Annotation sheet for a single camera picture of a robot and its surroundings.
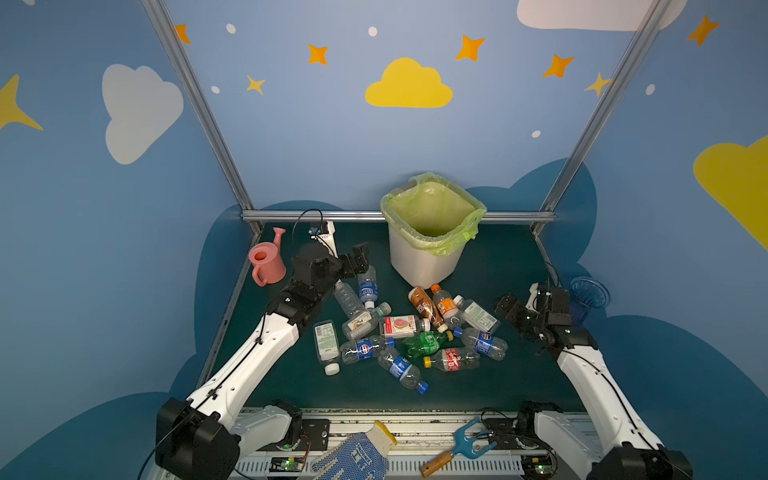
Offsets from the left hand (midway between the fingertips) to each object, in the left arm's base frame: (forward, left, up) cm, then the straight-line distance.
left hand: (357, 246), depth 75 cm
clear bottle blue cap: (-23, -12, -25) cm, 36 cm away
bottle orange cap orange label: (-3, -27, -25) cm, 37 cm away
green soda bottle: (-14, -20, -28) cm, 37 cm away
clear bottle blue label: (+5, -2, -26) cm, 26 cm away
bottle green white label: (-5, -36, -27) cm, 45 cm away
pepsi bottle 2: (-14, -36, -26) cm, 47 cm away
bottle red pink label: (-9, -13, -26) cm, 30 cm away
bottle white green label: (-16, +9, -27) cm, 33 cm away
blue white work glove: (-42, -2, -29) cm, 51 cm away
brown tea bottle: (-2, -20, -25) cm, 32 cm away
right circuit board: (-43, -45, -31) cm, 70 cm away
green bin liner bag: (+29, -23, -14) cm, 39 cm away
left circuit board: (-44, +17, -31) cm, 56 cm away
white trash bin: (+6, -19, -18) cm, 27 cm away
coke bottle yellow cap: (-20, -27, -25) cm, 41 cm away
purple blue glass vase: (-5, -64, -14) cm, 66 cm away
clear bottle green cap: (-9, -1, -25) cm, 27 cm away
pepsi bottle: (-17, -1, -25) cm, 31 cm away
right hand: (-7, -42, -17) cm, 46 cm away
